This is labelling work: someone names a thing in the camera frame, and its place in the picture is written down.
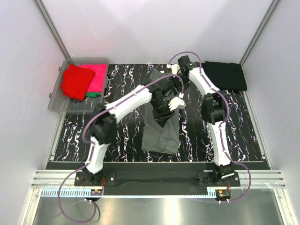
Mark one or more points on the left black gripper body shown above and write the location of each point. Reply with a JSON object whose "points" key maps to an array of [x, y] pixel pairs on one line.
{"points": [[163, 116]]}

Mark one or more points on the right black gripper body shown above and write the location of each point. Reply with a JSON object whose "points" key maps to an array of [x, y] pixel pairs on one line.
{"points": [[175, 82]]}

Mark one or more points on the grey t-shirt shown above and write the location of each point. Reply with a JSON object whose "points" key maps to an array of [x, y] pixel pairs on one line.
{"points": [[155, 138]]}

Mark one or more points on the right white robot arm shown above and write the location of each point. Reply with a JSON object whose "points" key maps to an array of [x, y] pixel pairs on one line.
{"points": [[215, 112]]}

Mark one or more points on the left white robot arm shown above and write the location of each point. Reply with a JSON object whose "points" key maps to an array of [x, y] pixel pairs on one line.
{"points": [[102, 128]]}

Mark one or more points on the folded black t-shirt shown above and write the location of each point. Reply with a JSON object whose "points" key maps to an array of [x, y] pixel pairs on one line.
{"points": [[226, 76]]}

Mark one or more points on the pink t-shirt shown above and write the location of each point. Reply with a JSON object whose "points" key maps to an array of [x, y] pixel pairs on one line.
{"points": [[98, 80]]}

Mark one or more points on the green t-shirt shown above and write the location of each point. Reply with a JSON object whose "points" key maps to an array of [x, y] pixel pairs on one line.
{"points": [[93, 94]]}

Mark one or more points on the clear plastic bin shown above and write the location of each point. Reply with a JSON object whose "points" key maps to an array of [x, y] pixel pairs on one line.
{"points": [[60, 103]]}

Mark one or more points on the red t-shirt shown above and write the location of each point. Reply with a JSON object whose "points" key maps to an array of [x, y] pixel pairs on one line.
{"points": [[76, 81]]}

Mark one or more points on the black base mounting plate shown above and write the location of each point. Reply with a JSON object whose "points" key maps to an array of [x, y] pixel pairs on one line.
{"points": [[152, 189]]}

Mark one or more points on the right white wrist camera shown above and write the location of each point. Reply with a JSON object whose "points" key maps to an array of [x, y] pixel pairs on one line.
{"points": [[174, 68]]}

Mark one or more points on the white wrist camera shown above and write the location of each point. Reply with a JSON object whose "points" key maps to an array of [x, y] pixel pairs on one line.
{"points": [[177, 102], [174, 68]]}

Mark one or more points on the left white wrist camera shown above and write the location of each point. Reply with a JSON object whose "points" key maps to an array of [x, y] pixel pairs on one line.
{"points": [[177, 102]]}

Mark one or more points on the slotted cable duct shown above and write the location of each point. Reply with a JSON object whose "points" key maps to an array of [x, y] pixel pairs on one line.
{"points": [[72, 192]]}

